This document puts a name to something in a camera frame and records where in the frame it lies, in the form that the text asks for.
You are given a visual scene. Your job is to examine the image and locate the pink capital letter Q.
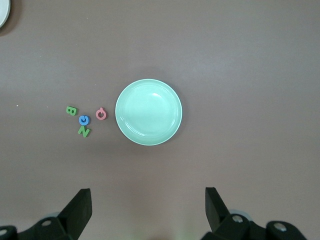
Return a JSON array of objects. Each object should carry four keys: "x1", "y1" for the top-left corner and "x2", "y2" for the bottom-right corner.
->
[{"x1": 95, "y1": 107, "x2": 109, "y2": 121}]

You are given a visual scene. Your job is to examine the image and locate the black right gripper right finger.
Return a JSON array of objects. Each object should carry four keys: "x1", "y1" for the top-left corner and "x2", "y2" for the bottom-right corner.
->
[{"x1": 201, "y1": 187, "x2": 309, "y2": 240}]

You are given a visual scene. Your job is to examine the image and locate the green capital letter N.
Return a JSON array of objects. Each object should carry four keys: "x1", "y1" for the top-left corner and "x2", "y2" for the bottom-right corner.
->
[{"x1": 76, "y1": 124, "x2": 91, "y2": 138}]

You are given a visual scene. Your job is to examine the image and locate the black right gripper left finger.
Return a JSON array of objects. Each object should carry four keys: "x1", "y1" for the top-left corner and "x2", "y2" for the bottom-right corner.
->
[{"x1": 0, "y1": 188, "x2": 92, "y2": 240}]

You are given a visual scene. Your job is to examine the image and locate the light green plate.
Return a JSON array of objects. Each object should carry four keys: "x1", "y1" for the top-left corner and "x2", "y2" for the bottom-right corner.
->
[{"x1": 114, "y1": 78, "x2": 183, "y2": 146}]

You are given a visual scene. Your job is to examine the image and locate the beige plate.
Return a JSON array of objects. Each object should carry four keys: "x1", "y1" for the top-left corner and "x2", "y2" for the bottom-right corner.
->
[{"x1": 0, "y1": 0, "x2": 11, "y2": 29}]

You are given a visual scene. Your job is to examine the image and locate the blue capital letter G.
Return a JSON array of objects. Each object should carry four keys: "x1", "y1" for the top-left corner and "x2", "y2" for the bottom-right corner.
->
[{"x1": 78, "y1": 114, "x2": 92, "y2": 126}]

